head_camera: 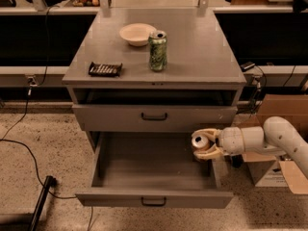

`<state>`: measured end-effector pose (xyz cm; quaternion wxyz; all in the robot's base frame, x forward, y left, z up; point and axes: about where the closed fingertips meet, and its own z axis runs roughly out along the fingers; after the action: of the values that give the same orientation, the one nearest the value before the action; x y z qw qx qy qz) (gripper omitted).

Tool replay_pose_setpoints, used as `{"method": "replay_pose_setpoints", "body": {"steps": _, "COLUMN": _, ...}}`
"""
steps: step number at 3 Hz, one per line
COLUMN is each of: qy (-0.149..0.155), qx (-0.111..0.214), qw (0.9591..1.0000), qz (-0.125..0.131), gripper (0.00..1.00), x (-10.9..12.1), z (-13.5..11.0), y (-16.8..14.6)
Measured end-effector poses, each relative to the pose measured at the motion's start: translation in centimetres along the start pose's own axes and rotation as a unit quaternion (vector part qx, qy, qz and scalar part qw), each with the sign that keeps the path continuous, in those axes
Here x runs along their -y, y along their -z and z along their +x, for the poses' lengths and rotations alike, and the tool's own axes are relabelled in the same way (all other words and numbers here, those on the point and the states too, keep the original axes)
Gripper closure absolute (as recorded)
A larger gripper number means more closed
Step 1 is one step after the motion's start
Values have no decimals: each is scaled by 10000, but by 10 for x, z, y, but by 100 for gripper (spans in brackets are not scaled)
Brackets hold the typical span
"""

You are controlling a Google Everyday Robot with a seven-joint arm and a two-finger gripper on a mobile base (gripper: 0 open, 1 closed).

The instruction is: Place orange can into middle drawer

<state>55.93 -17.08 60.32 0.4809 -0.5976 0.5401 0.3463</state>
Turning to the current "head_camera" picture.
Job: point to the black metal leg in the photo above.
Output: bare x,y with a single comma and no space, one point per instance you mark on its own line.
49,182

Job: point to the black chocolate bar tray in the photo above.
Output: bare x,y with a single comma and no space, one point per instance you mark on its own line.
104,70

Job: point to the green soda can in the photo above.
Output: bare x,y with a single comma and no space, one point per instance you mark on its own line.
158,50

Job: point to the orange soda can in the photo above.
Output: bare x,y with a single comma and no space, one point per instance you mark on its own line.
200,143

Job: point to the white bowl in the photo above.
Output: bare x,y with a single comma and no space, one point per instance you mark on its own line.
136,34

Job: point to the small black device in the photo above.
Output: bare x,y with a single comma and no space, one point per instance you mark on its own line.
247,66

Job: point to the open grey lower drawer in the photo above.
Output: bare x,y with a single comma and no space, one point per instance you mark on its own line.
151,170

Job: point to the closed grey upper drawer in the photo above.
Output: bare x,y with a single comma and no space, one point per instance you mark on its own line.
139,118

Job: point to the grey drawer cabinet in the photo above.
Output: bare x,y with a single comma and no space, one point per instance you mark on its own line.
201,68

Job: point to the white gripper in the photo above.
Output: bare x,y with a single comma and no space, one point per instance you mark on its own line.
230,141

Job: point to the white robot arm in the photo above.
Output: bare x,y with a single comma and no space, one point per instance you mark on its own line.
277,136

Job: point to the cardboard box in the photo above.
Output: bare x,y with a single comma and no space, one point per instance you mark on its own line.
273,171

